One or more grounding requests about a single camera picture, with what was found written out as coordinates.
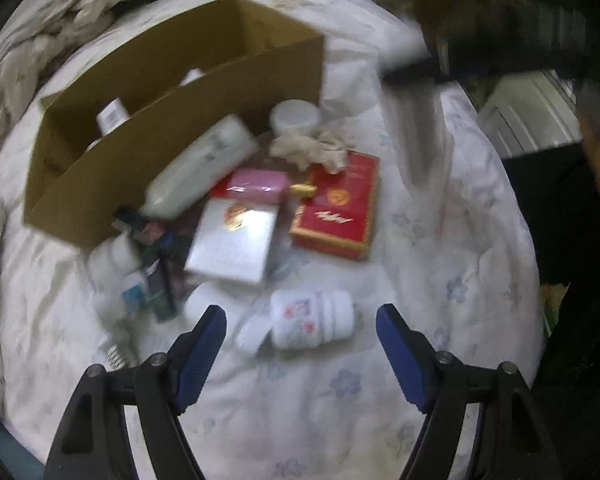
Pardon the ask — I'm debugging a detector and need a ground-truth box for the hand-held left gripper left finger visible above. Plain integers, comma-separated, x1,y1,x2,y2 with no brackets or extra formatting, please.
44,304,228,480

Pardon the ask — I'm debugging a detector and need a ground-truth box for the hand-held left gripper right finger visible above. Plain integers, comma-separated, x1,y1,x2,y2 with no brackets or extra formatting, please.
375,303,563,480

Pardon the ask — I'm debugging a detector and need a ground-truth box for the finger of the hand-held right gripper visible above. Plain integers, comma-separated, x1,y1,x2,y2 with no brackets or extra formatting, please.
380,20,453,191

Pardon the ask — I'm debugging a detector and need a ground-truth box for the white pill bottle floral label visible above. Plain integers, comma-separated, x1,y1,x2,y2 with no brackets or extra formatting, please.
269,289,356,351

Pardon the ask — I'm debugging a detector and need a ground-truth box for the large white spray bottle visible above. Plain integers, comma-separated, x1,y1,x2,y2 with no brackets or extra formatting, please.
139,114,260,219

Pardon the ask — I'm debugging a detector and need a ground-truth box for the brown cardboard box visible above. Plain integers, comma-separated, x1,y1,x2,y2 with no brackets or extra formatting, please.
24,0,327,251

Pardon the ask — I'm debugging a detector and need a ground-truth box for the white ribbed appliance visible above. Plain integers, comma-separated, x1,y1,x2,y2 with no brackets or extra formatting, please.
477,70,583,158

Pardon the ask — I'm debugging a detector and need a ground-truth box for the metal spring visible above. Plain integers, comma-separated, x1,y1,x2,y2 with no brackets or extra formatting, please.
100,337,138,371

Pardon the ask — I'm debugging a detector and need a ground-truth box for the dark cosmetic tube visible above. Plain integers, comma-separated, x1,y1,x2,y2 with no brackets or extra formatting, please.
142,255,178,322

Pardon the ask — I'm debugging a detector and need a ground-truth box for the white floral quilt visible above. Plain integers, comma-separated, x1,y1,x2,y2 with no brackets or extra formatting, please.
0,0,546,480

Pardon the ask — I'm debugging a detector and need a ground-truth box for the silver white box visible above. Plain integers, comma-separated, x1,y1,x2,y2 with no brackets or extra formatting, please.
184,197,280,287

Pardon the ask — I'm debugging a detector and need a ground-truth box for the crumpled white cloth toy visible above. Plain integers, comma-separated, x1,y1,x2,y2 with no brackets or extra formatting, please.
270,130,351,175

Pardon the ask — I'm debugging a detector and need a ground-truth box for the round white jar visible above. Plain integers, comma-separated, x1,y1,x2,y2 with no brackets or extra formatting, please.
270,100,323,137

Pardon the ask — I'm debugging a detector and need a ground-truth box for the red gold gift box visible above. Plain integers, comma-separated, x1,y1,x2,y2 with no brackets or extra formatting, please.
289,151,381,261

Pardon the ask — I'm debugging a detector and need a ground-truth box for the small black bottle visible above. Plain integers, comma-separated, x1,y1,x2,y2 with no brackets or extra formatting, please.
114,205,152,241

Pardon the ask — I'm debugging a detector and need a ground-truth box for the pink box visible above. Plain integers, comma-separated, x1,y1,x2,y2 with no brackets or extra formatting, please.
227,169,290,205

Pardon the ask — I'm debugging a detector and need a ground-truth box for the teal bed base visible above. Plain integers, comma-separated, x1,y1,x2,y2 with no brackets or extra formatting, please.
0,417,48,480

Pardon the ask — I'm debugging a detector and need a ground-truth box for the small white tube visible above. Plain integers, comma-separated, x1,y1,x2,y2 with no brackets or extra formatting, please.
96,99,131,136

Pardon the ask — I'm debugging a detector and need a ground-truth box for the crumpled beige sheet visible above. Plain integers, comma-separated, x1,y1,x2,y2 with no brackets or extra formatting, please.
0,0,161,401

